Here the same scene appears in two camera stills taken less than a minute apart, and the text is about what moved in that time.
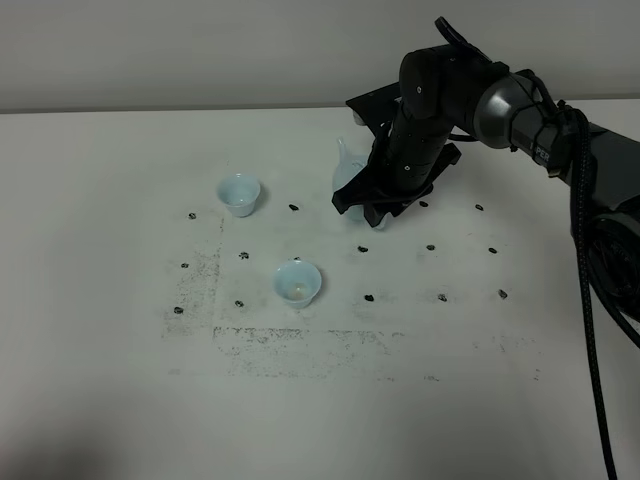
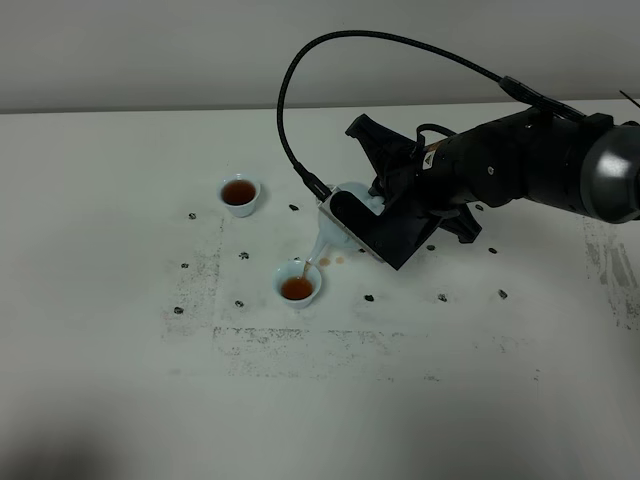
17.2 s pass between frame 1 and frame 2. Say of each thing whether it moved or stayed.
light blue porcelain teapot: moved
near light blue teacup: stayed
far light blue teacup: stayed
